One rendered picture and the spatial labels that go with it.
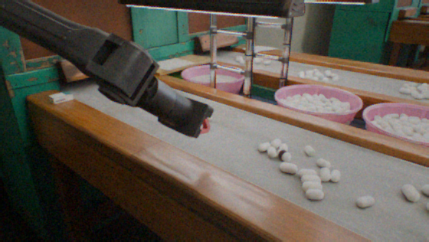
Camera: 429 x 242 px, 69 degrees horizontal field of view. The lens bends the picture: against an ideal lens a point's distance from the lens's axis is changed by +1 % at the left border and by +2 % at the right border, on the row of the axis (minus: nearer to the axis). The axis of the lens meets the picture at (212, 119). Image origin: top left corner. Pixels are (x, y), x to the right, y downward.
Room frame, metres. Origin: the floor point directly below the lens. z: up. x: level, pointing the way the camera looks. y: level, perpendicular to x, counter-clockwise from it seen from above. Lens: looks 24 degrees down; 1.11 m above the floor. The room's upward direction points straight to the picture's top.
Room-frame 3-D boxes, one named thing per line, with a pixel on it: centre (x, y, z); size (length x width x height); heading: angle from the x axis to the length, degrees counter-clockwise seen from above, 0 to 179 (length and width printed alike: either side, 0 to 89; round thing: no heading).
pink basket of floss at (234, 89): (1.23, -0.01, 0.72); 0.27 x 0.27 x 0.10
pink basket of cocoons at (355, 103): (0.94, -0.34, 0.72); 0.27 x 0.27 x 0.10
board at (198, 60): (1.37, 0.16, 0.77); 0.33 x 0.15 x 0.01; 139
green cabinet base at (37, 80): (1.63, 0.41, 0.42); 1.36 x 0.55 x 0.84; 139
